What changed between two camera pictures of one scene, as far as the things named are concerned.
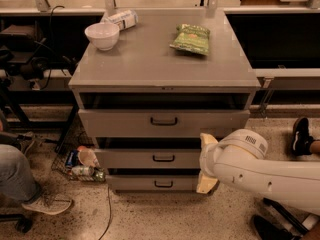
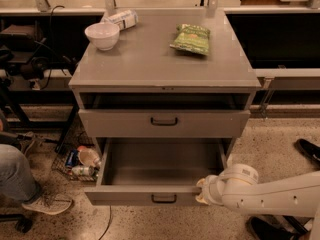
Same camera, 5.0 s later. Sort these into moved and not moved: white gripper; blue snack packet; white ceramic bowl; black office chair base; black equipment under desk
Moved: white gripper
Not moved: black office chair base; white ceramic bowl; blue snack packet; black equipment under desk
